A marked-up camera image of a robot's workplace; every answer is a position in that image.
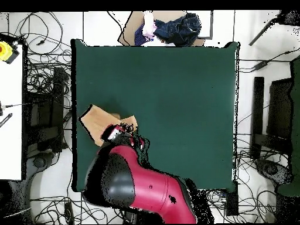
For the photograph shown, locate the orange terry towel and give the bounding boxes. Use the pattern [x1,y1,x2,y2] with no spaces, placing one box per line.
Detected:
[78,104,138,147]

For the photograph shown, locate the dark green table cloth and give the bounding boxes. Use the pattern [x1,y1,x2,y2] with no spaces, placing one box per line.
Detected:
[70,39,240,193]

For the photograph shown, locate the black equipment stand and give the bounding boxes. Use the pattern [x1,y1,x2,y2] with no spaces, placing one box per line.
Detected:
[23,66,71,153]

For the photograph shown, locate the black power strip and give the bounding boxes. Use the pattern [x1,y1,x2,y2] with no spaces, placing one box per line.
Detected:
[64,201,75,224]
[226,181,239,216]

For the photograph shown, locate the purple dotted cloth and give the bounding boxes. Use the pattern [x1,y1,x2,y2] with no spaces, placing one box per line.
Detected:
[134,23,154,46]

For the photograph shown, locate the brown cardboard box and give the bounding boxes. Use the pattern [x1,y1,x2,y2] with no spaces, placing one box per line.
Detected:
[117,10,206,47]

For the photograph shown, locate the white table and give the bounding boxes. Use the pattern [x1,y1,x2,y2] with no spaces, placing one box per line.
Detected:
[0,44,24,181]

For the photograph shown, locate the pink cloth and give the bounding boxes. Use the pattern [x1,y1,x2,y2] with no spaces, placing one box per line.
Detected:
[142,11,157,39]

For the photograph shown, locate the dark blue jeans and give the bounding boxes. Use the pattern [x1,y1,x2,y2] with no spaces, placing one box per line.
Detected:
[153,12,202,47]

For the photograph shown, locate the yellow emergency stop button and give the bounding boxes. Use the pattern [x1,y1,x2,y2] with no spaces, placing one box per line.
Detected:
[0,40,19,64]

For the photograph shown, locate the black power brick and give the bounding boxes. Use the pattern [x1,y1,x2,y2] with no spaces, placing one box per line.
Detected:
[253,61,269,71]

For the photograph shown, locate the dark round device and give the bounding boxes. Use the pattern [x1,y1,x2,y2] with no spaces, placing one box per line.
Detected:
[256,159,292,186]

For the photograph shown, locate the black monitor stand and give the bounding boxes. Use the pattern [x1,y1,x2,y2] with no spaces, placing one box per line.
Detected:
[250,76,294,160]

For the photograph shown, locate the black tripod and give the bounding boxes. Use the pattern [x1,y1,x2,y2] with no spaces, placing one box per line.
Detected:
[248,10,300,46]

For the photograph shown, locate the black cable tangle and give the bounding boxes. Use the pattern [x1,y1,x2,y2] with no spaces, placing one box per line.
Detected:
[206,138,291,223]
[9,11,72,94]

